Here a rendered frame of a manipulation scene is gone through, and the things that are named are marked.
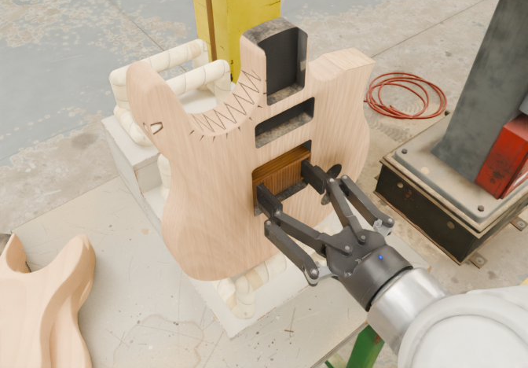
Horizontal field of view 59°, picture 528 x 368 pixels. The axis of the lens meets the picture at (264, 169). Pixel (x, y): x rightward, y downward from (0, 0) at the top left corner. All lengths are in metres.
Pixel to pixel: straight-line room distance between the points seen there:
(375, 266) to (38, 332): 0.52
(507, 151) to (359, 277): 1.36
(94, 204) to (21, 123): 1.83
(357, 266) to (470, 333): 0.25
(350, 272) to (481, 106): 1.36
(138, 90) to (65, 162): 2.09
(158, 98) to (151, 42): 2.78
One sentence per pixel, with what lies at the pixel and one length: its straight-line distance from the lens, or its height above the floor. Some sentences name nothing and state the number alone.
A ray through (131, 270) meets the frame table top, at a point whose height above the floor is 0.93.
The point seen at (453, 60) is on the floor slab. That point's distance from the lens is 3.20.
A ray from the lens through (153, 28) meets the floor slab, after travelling 3.36.
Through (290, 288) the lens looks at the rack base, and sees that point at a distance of 0.87.
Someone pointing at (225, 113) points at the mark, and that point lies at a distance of 0.54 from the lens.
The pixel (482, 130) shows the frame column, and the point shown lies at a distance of 1.89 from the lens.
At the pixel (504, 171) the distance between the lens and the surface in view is 1.90.
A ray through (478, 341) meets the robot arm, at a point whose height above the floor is 1.45.
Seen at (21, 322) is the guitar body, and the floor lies 1.03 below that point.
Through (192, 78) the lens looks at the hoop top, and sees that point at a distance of 0.85.
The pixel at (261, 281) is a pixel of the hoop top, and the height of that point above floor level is 1.04.
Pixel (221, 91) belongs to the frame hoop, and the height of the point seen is 1.15.
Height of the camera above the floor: 1.72
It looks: 49 degrees down
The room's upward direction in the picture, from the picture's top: straight up
